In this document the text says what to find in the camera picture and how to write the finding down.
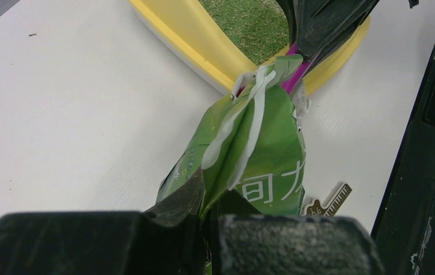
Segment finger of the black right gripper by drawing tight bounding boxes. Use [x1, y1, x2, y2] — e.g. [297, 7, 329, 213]
[277, 0, 378, 69]

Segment yellow litter box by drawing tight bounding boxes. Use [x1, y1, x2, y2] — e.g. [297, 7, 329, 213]
[132, 1, 370, 95]

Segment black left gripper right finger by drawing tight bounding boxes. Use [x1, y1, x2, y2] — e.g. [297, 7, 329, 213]
[210, 191, 386, 274]

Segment green cat litter bag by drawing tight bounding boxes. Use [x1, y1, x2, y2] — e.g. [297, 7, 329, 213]
[157, 69, 307, 215]

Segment green litter granules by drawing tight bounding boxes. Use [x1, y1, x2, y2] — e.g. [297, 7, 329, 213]
[200, 0, 289, 65]

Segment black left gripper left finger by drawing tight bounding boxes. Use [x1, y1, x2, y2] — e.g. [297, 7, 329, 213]
[0, 170, 207, 274]

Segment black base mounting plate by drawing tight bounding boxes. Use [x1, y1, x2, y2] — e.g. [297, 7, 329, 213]
[371, 44, 435, 274]

